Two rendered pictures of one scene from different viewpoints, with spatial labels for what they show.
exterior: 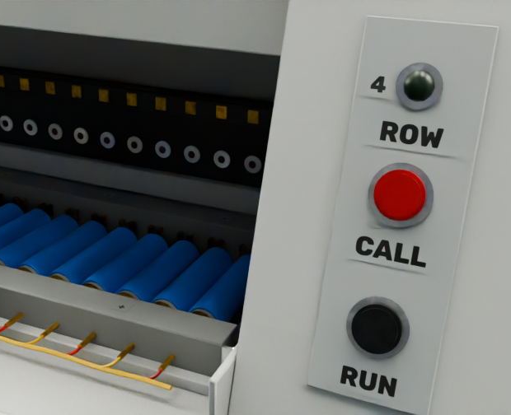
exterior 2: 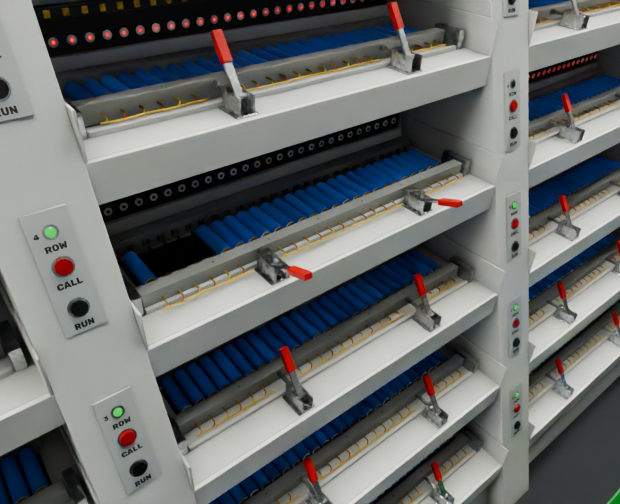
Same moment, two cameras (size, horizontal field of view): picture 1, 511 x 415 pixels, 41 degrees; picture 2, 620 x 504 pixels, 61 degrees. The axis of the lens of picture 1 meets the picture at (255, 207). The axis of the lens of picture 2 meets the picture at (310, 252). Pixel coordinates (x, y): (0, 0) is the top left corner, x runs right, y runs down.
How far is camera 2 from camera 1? 0.86 m
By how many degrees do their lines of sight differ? 54
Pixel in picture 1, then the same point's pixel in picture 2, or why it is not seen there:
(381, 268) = (512, 121)
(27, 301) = (420, 182)
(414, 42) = (511, 75)
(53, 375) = (440, 193)
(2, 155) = (302, 164)
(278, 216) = (497, 120)
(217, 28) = (474, 84)
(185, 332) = (454, 165)
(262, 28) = (482, 81)
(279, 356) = (500, 148)
